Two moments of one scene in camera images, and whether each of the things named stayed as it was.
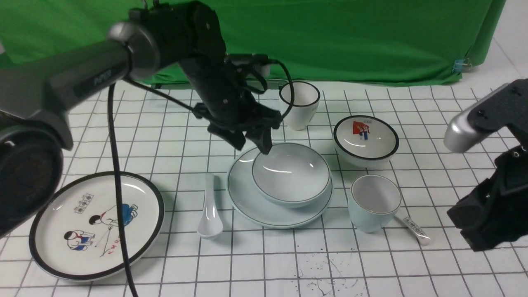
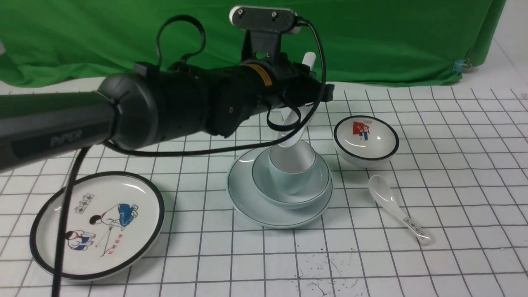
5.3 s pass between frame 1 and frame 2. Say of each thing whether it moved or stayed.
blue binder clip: stayed
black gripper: moved
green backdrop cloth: stayed
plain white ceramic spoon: moved
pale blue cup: moved
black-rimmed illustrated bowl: stayed
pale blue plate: stayed
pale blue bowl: stayed
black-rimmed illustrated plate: stayed
